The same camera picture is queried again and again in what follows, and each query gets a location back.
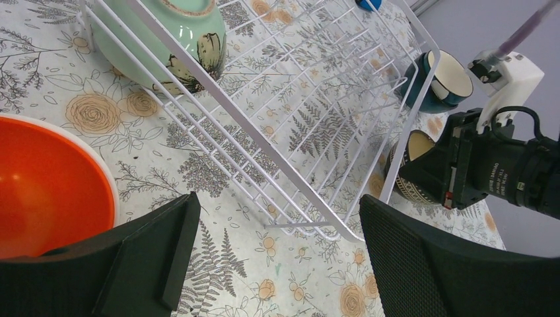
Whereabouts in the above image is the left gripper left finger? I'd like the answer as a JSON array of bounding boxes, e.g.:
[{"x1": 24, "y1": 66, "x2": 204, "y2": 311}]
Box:
[{"x1": 1, "y1": 192, "x2": 201, "y2": 316}]

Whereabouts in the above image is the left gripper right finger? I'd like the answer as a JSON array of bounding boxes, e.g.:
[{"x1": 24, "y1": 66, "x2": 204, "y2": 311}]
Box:
[{"x1": 359, "y1": 195, "x2": 559, "y2": 316}]

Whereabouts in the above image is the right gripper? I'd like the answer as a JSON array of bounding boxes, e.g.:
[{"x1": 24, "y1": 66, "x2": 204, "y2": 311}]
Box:
[{"x1": 413, "y1": 106, "x2": 543, "y2": 210}]

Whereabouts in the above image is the teal bowl white rim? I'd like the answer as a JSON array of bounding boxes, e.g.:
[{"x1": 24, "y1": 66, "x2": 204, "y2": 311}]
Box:
[{"x1": 399, "y1": 50, "x2": 473, "y2": 114}]

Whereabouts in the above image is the orange bowl front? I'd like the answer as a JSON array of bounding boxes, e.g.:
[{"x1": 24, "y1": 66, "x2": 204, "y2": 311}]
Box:
[{"x1": 1, "y1": 118, "x2": 113, "y2": 260}]

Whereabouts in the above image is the white pink bowl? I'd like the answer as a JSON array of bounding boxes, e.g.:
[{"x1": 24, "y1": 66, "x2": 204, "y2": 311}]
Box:
[{"x1": 0, "y1": 112, "x2": 121, "y2": 229}]

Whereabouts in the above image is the pale green floral bowl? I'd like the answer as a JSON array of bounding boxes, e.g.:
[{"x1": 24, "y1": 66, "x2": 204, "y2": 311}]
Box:
[{"x1": 90, "y1": 0, "x2": 227, "y2": 96}]

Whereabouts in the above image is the black patterned bowl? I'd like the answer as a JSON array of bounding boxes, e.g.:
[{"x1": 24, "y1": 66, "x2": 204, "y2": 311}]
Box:
[{"x1": 394, "y1": 129, "x2": 439, "y2": 205}]

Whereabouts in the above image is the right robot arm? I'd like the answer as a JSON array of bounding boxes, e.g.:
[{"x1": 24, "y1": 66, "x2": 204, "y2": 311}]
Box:
[{"x1": 398, "y1": 106, "x2": 559, "y2": 219}]

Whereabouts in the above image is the floral tablecloth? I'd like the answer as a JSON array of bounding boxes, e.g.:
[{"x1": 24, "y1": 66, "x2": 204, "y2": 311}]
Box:
[{"x1": 1, "y1": 1, "x2": 505, "y2": 316}]

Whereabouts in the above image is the blue toy block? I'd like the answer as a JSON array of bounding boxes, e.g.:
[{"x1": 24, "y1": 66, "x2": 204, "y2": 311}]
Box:
[{"x1": 355, "y1": 0, "x2": 382, "y2": 12}]

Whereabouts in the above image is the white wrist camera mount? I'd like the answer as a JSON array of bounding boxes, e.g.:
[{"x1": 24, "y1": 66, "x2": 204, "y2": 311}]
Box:
[{"x1": 466, "y1": 51, "x2": 545, "y2": 134}]

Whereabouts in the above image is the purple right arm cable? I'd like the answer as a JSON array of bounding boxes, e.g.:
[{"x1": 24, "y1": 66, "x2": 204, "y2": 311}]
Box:
[{"x1": 492, "y1": 0, "x2": 560, "y2": 60}]

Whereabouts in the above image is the white wire dish rack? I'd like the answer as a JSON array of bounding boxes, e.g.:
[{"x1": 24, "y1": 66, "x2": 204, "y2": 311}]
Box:
[{"x1": 78, "y1": 1, "x2": 437, "y2": 242}]

